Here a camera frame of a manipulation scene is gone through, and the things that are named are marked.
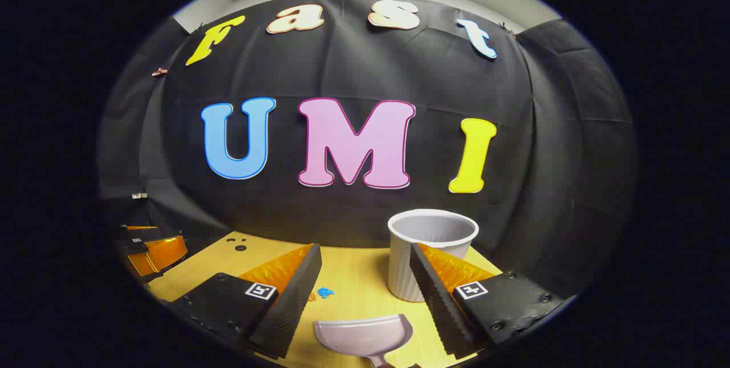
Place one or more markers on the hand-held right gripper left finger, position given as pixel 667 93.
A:
pixel 291 305

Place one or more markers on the black backdrop cloth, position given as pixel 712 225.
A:
pixel 365 71

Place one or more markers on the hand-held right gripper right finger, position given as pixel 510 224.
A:
pixel 439 311

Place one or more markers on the yellow wooden desktop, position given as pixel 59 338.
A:
pixel 353 271

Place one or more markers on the grey plastic dustpan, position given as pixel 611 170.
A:
pixel 365 336

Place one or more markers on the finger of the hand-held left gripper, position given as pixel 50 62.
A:
pixel 162 254

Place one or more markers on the blue paper scrap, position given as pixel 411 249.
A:
pixel 325 292

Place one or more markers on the white ribbed garbage bin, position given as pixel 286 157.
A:
pixel 402 265

